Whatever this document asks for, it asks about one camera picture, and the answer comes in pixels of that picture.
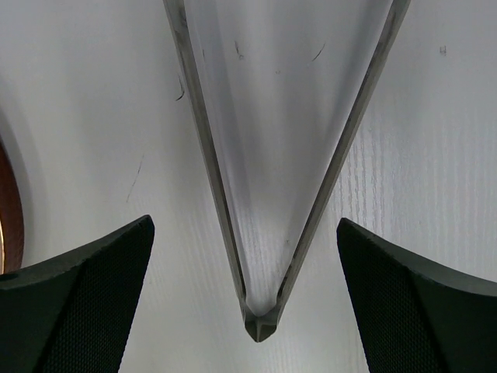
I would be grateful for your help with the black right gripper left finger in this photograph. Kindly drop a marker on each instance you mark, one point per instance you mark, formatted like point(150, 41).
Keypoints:
point(74, 312)

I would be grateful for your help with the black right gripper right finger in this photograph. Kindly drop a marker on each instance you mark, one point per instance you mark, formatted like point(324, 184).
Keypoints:
point(414, 314)

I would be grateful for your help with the metal serving tongs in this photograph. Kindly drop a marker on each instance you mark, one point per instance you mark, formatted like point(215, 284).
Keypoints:
point(278, 90)

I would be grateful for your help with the round red lacquer tray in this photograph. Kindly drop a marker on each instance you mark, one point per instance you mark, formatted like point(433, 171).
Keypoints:
point(12, 222)

